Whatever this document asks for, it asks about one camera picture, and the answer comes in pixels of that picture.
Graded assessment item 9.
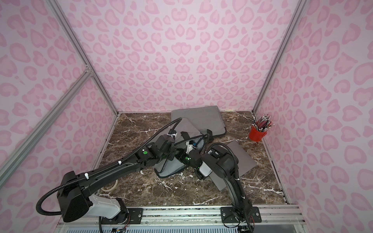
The red pen cup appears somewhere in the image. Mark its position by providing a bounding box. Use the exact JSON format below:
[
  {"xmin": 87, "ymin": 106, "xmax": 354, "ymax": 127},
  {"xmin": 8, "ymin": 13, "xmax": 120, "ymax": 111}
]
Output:
[{"xmin": 249, "ymin": 126, "xmax": 267, "ymax": 142}]

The white coiled cable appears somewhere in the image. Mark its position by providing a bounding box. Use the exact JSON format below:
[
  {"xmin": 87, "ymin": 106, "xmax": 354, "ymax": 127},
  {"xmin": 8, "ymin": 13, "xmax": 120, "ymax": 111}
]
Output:
[{"xmin": 101, "ymin": 179, "xmax": 119, "ymax": 193}]

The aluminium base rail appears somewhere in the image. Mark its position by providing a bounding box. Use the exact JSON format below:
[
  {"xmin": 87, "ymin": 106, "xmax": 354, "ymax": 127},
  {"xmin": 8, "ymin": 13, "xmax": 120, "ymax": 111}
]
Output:
[{"xmin": 54, "ymin": 204, "xmax": 309, "ymax": 233}]

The black laptop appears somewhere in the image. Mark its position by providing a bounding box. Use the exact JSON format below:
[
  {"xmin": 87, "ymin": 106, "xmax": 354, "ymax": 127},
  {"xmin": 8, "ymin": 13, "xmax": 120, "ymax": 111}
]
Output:
[{"xmin": 209, "ymin": 141, "xmax": 257, "ymax": 191}]

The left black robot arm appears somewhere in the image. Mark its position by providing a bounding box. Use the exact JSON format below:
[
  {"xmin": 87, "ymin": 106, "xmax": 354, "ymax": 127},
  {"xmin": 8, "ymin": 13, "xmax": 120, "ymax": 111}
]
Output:
[{"xmin": 57, "ymin": 135, "xmax": 186, "ymax": 223}]

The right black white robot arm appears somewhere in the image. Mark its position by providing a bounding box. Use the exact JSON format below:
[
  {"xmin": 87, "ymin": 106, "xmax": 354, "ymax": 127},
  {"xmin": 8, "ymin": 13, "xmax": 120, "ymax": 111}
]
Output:
[{"xmin": 176, "ymin": 143, "xmax": 253, "ymax": 224}]

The left black corrugated cable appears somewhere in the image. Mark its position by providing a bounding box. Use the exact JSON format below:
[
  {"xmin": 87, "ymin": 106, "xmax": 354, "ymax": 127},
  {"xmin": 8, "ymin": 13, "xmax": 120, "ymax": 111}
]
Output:
[{"xmin": 35, "ymin": 117, "xmax": 183, "ymax": 216}]

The bundle of pens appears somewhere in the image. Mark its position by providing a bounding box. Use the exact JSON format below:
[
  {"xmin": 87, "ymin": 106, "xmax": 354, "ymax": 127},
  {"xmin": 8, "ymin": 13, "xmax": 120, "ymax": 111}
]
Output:
[{"xmin": 252, "ymin": 114, "xmax": 273, "ymax": 133}]

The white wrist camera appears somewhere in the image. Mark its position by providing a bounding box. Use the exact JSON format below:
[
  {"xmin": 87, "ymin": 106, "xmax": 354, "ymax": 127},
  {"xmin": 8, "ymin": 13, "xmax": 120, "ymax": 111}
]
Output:
[
  {"xmin": 186, "ymin": 141, "xmax": 198, "ymax": 154},
  {"xmin": 167, "ymin": 129, "xmax": 177, "ymax": 143}
]

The grey laptop bag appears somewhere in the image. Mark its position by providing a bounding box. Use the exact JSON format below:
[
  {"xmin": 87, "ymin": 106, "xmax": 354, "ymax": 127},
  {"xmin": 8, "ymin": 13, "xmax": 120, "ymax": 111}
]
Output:
[
  {"xmin": 171, "ymin": 105, "xmax": 226, "ymax": 136},
  {"xmin": 150, "ymin": 118, "xmax": 213, "ymax": 179}
]

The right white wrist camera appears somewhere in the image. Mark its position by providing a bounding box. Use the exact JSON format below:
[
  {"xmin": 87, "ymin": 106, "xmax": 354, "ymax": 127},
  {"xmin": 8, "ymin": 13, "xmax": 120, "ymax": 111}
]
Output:
[{"xmin": 186, "ymin": 141, "xmax": 198, "ymax": 154}]

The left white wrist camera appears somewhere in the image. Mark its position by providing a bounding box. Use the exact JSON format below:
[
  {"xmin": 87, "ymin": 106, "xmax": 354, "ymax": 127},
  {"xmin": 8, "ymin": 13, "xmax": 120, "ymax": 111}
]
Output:
[{"xmin": 167, "ymin": 129, "xmax": 177, "ymax": 143}]

